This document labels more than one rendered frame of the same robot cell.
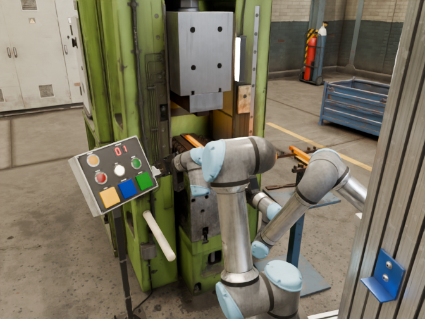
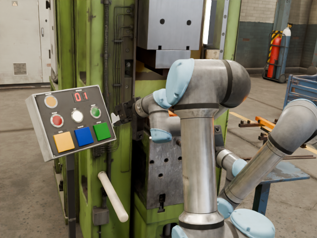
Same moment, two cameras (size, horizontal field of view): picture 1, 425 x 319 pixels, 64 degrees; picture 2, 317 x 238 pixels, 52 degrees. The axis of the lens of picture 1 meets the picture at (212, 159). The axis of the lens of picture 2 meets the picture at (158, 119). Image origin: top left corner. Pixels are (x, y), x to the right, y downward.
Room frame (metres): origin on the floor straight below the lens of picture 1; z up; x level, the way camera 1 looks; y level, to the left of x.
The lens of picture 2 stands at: (0.07, 0.00, 1.54)
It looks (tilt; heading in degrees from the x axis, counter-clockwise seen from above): 18 degrees down; 3
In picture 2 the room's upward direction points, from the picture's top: 3 degrees clockwise
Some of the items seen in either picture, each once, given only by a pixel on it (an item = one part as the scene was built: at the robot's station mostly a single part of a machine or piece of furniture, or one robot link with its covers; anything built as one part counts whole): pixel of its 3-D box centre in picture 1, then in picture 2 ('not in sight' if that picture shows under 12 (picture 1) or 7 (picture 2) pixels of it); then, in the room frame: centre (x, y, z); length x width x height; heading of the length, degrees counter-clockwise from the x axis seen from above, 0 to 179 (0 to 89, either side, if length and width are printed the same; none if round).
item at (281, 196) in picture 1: (300, 195); (265, 168); (1.90, -0.57, 0.68); 0.40 x 0.30 x 0.02; 111
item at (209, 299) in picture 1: (210, 291); not in sight; (1.75, 0.01, 0.01); 0.58 x 0.39 x 0.01; 116
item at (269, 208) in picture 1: (271, 210); (237, 167); (1.26, -0.26, 0.97); 0.11 x 0.08 x 0.09; 27
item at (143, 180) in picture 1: (143, 181); (101, 131); (1.47, 0.34, 1.01); 0.07 x 0.05 x 0.07; 141
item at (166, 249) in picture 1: (158, 234); (112, 195); (1.56, 0.30, 0.62); 0.44 x 0.05 x 0.05; 26
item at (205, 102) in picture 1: (191, 93); (158, 54); (1.98, 0.13, 1.32); 0.42 x 0.20 x 0.10; 26
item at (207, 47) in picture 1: (197, 50); (167, 9); (2.00, 0.09, 1.56); 0.42 x 0.39 x 0.40; 26
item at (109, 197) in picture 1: (109, 197); (63, 142); (1.32, 0.46, 1.01); 0.07 x 0.05 x 0.07; 141
